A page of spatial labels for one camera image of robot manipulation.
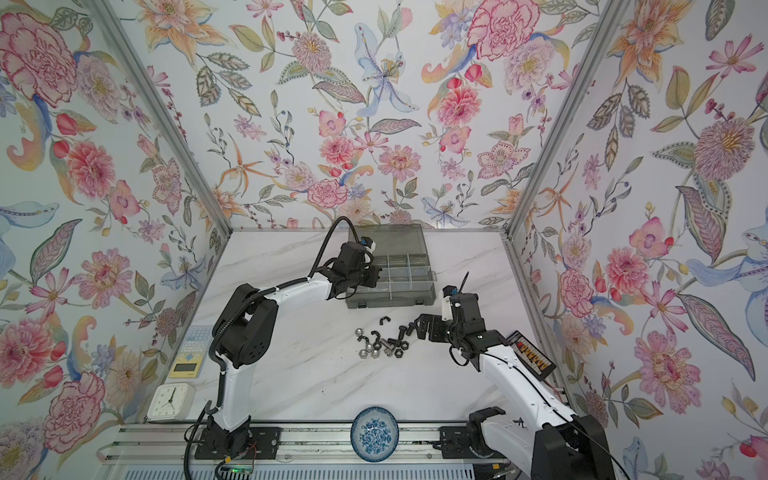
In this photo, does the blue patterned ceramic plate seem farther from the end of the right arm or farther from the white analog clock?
the white analog clock

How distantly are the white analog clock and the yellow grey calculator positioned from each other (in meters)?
0.04

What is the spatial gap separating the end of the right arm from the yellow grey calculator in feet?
2.15

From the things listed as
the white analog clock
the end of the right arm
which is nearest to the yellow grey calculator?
the white analog clock

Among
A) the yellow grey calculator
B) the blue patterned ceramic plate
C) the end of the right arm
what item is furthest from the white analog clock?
the end of the right arm

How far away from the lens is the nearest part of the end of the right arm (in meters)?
0.61

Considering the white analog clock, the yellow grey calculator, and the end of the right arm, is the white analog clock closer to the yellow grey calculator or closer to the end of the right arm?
the yellow grey calculator

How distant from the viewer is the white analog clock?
2.56 feet

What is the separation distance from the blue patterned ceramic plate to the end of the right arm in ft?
0.73

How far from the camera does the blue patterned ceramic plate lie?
734 mm

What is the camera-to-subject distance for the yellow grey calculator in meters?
0.86

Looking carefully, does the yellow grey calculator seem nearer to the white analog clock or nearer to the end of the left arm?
the white analog clock

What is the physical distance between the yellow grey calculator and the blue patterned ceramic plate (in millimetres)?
496

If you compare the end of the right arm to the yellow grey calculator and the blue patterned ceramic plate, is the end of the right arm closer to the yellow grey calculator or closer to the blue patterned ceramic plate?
the blue patterned ceramic plate

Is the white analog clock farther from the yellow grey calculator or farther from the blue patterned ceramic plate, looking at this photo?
the blue patterned ceramic plate
